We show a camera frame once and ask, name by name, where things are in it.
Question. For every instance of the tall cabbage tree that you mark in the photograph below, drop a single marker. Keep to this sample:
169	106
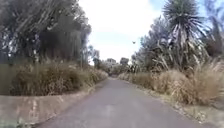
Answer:
184	23

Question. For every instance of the dry tall grass bushes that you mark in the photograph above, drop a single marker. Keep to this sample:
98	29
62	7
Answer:
186	83
50	78

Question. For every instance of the row of dark trees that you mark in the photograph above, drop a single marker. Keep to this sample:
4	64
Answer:
40	30

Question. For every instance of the grey asphalt path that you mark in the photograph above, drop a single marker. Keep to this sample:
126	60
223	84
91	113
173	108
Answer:
116	106

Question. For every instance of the distant trees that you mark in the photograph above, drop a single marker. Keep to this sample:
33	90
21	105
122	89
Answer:
115	65

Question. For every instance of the dry grass verge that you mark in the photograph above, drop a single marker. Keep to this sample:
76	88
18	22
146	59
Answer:
31	108
196	111

